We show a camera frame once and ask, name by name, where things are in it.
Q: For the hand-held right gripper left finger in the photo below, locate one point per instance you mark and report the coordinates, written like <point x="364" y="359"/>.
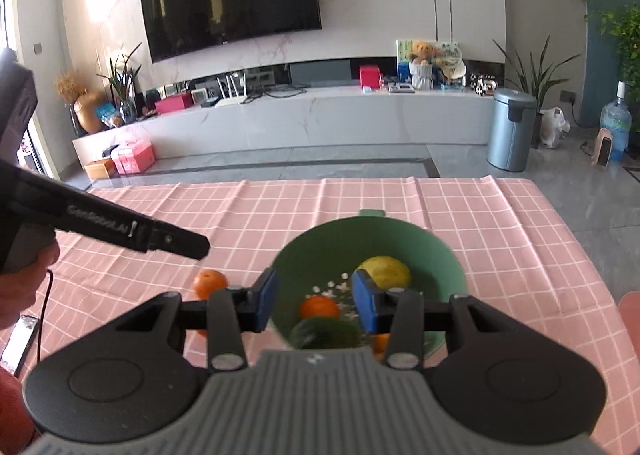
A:
<point x="265" y="302"/>

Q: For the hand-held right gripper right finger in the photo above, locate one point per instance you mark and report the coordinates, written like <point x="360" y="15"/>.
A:
<point x="364" y="305"/>

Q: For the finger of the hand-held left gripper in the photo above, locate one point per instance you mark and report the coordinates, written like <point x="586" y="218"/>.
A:
<point x="185" y="241"/>

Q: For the green yellow mango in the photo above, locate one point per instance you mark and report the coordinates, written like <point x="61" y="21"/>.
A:
<point x="387" y="271"/>

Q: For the green cucumber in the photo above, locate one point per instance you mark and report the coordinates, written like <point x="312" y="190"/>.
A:
<point x="320" y="332"/>

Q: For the green colander bowl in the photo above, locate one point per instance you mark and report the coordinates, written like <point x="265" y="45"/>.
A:
<point x="320" y="255"/>

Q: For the person's left hand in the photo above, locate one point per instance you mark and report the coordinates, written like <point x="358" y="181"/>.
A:
<point x="20" y="295"/>

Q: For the brown cardboard box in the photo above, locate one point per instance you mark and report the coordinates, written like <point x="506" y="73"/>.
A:
<point x="100" y="169"/>

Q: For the pink storage box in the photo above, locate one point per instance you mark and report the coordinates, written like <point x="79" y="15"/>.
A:
<point x="132" y="160"/>

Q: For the brown round vase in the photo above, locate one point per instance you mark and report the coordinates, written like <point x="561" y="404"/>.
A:
<point x="90" y="114"/>

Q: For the blue snack packet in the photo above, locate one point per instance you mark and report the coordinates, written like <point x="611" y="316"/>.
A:
<point x="107" y="115"/>

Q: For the orchid plant in glass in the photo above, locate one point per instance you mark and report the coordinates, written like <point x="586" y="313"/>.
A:
<point x="125" y="107"/>

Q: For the dried flower bunch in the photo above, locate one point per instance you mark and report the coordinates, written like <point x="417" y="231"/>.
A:
<point x="70" y="85"/>

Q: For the pink flat box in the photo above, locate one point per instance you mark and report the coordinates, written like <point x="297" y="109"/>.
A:
<point x="173" y="103"/>

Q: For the pink checked tablecloth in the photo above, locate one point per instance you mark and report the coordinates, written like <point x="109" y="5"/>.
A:
<point x="500" y="260"/>

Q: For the silver flat device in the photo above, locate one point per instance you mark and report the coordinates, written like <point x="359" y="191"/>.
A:
<point x="20" y="342"/>

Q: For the small white clock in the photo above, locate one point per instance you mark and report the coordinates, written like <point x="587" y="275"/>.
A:
<point x="199" y="96"/>

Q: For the white router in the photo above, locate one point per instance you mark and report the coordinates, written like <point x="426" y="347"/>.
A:
<point x="231" y="101"/>

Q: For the white marble console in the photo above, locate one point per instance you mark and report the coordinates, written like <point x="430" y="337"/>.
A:
<point x="325" y="120"/>

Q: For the orange-red cloth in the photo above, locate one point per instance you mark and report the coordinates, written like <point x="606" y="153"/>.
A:
<point x="12" y="410"/>

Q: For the grey pedal trash can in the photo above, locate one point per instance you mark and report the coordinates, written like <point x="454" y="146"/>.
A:
<point x="510" y="135"/>

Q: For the red box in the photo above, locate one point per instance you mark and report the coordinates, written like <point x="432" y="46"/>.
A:
<point x="370" y="76"/>

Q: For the white ribbed pot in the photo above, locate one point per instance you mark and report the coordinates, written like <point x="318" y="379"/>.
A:
<point x="420" y="75"/>

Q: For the black white figurine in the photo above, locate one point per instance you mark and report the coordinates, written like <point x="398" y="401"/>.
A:
<point x="482" y="85"/>

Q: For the green picture board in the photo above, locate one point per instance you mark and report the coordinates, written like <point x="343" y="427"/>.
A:
<point x="403" y="55"/>

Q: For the round paper fan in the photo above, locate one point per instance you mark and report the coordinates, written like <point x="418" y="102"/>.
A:
<point x="450" y="62"/>

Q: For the white plastic bag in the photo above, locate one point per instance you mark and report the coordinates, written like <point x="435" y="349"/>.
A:
<point x="554" y="127"/>

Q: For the brown teddy bear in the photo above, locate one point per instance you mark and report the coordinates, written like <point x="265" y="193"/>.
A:
<point x="422" y="51"/>

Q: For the pink chair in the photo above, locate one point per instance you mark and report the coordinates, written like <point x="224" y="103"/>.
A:
<point x="631" y="330"/>

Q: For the long-leaf potted plant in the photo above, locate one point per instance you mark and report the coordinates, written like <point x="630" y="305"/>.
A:
<point x="535" y="77"/>

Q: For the small beige heater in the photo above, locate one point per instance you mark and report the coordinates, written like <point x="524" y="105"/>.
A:
<point x="603" y="147"/>

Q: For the blue water jug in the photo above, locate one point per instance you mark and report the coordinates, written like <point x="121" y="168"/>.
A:
<point x="616" y="125"/>

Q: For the pothos plant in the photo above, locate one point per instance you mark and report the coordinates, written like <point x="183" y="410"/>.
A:
<point x="627" y="40"/>

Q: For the black wall television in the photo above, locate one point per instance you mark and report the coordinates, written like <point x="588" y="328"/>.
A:
<point x="230" y="0"/>

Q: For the wall outlet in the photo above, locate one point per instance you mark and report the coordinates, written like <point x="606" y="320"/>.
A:
<point x="567" y="96"/>

